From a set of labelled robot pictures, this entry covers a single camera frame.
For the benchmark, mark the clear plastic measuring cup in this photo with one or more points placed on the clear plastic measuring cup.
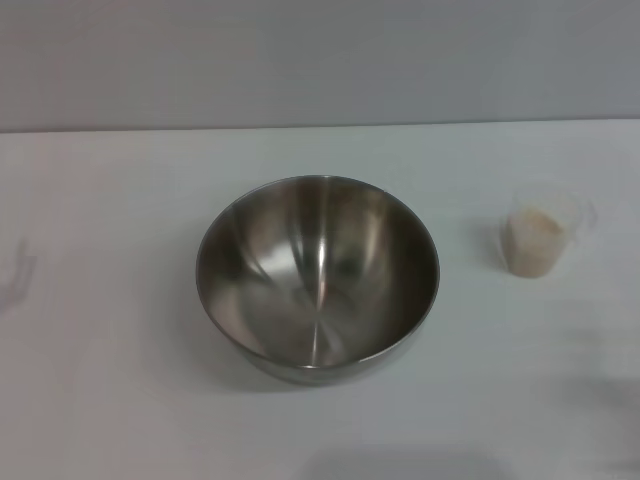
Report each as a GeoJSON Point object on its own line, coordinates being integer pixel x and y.
{"type": "Point", "coordinates": [545, 205]}

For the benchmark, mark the stainless steel mixing bowl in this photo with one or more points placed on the stainless steel mixing bowl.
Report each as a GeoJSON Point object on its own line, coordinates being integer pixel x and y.
{"type": "Point", "coordinates": [320, 280]}

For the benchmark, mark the white rice grains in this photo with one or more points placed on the white rice grains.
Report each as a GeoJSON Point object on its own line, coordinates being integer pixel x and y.
{"type": "Point", "coordinates": [532, 245]}

